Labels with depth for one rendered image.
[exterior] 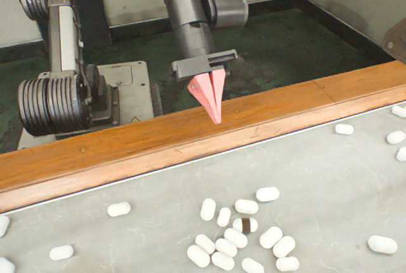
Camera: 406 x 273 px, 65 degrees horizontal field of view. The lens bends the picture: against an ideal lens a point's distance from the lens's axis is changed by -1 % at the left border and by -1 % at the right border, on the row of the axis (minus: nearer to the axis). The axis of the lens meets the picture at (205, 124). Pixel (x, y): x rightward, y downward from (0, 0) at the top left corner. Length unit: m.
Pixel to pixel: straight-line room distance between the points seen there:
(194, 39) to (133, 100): 0.70
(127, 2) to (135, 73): 1.22
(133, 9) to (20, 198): 2.02
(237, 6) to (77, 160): 0.38
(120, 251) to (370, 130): 0.52
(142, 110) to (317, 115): 0.62
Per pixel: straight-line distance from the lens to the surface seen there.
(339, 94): 0.75
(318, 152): 0.64
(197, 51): 0.49
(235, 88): 1.98
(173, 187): 0.56
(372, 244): 0.54
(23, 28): 2.49
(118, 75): 1.30
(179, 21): 0.51
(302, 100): 0.71
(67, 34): 0.81
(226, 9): 0.54
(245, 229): 0.50
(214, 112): 0.48
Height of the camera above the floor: 1.19
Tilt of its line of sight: 44 degrees down
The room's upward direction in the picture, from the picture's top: straight up
